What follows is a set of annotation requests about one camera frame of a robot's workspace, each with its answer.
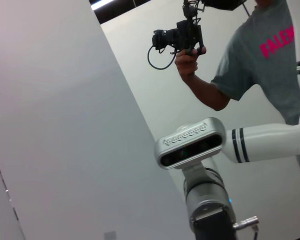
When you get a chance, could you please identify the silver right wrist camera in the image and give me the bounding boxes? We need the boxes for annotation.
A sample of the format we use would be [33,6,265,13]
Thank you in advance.
[154,117,226,178]

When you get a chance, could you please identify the ceiling light strip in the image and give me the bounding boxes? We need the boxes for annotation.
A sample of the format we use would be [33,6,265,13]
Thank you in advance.
[90,0,117,11]

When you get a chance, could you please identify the person's bare forearm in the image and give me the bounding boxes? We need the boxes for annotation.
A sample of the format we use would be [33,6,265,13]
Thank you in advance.
[181,72,232,112]

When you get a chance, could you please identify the person in grey T-shirt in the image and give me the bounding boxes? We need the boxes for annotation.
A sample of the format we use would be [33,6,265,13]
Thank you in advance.
[211,0,300,197]

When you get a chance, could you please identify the dark camera cable loop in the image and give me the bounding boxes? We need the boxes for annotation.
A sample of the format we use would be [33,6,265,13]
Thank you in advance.
[147,44,177,70]

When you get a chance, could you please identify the black video camera rig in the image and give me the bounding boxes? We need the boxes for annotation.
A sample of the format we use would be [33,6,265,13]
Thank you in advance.
[151,0,246,56]

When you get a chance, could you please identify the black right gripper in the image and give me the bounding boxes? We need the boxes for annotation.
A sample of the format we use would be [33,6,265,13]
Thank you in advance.
[193,208,240,240]

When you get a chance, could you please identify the person's hand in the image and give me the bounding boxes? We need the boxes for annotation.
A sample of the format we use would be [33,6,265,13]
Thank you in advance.
[174,47,207,79]

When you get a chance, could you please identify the thin black hanging cable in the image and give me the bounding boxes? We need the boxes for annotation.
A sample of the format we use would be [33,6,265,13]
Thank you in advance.
[241,1,251,18]

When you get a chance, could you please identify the silver right connector with cable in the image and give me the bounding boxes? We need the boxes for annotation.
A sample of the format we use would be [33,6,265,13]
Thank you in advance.
[232,216,260,240]

